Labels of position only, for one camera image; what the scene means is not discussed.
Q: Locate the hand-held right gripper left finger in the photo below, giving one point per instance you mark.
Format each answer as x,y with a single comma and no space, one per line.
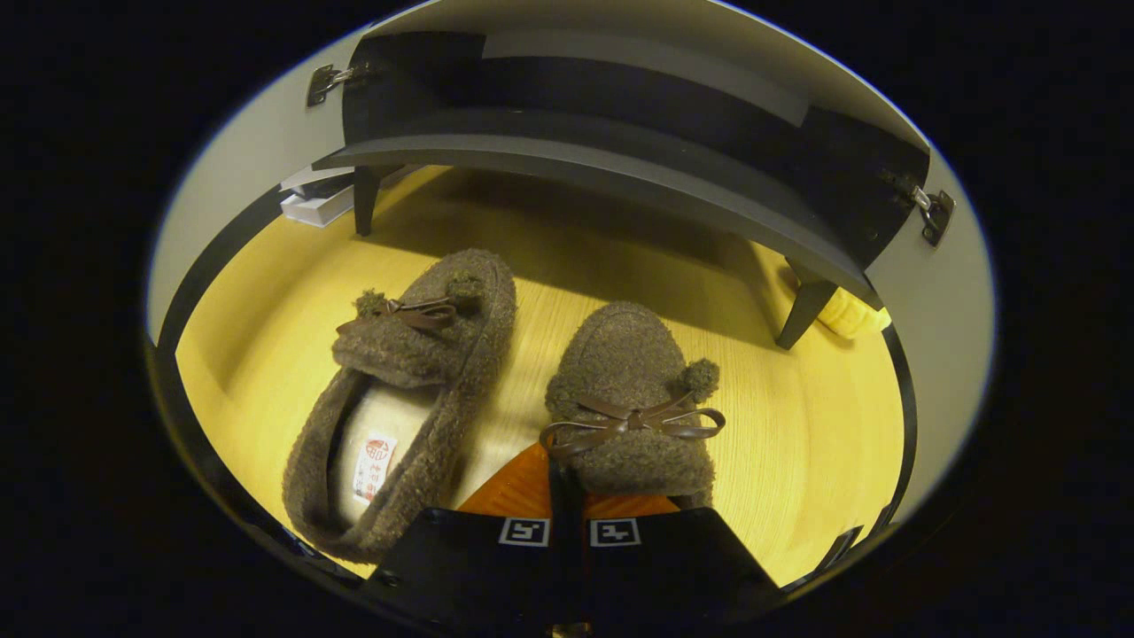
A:
478,567

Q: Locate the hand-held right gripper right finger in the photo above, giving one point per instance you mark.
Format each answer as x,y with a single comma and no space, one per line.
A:
664,567

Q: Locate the brown fuzzy shoe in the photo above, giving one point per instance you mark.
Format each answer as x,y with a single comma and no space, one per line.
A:
443,354
629,372

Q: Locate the grey shoe cabinet door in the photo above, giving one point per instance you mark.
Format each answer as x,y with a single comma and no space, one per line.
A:
230,159
948,354

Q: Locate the grey shoe cabinet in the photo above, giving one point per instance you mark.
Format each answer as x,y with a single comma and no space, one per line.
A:
620,124

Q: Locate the yellow ribbed object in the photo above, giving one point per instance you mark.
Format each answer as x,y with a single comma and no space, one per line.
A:
850,315

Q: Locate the white paper stack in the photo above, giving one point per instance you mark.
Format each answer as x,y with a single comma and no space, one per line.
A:
314,206

